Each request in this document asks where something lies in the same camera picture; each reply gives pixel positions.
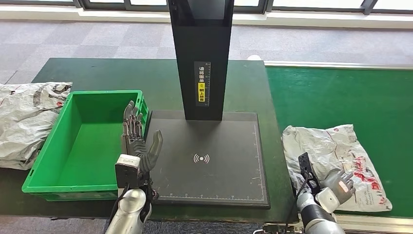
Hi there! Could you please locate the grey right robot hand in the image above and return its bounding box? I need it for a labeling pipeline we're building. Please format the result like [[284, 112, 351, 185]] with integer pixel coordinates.
[[319, 169, 356, 206]]

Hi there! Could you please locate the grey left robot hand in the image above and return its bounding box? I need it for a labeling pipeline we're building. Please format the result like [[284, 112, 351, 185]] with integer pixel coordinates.
[[121, 100, 164, 174]]

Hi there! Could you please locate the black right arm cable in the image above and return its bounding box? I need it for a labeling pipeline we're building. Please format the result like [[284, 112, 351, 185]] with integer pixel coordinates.
[[283, 174, 310, 227]]

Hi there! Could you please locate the dark window frame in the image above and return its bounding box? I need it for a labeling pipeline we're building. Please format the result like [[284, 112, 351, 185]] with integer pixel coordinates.
[[0, 0, 413, 14]]

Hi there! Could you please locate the grey parcel bag red print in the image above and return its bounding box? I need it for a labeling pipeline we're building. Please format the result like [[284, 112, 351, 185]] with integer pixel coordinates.
[[282, 124, 394, 213]]

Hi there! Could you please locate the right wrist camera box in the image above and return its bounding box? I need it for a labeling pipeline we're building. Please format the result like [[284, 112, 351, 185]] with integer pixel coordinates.
[[298, 152, 321, 196]]

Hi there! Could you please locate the dark green table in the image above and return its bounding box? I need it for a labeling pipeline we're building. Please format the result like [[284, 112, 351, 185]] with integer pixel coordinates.
[[0, 57, 299, 223]]

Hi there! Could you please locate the green conveyor belt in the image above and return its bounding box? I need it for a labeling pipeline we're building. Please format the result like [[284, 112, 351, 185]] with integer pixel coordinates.
[[265, 65, 413, 218]]

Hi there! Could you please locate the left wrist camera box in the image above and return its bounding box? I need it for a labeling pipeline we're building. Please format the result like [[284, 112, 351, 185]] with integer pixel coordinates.
[[114, 154, 143, 190]]

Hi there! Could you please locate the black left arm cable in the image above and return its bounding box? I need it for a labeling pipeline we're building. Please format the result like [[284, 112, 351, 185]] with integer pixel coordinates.
[[110, 184, 130, 223]]

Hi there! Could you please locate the aluminium conveyor frame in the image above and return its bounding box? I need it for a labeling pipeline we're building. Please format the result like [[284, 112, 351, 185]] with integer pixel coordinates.
[[263, 60, 413, 234]]

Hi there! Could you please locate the crumpled grey parcel bag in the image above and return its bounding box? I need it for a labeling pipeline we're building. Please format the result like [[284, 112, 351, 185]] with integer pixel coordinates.
[[0, 81, 73, 171]]

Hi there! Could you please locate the black inbound scanning machine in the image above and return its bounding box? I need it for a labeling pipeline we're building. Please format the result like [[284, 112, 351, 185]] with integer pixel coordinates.
[[150, 0, 271, 210]]

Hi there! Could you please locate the white window sill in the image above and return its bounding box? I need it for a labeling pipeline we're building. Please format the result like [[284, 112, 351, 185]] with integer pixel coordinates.
[[0, 4, 413, 29]]

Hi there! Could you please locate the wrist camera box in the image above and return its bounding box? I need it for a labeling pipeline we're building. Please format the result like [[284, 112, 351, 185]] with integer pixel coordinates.
[[298, 152, 321, 196], [114, 154, 143, 190]]

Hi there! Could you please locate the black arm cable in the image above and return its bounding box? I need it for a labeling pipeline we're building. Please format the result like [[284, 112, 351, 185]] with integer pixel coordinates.
[[283, 174, 310, 227], [110, 184, 130, 223]]

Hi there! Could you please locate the black yellow ruler label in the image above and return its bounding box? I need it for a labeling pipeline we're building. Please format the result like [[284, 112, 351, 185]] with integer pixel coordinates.
[[194, 61, 212, 107]]

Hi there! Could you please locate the green plastic crate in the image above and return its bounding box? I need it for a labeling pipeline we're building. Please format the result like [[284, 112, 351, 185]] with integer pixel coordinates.
[[21, 90, 150, 202]]

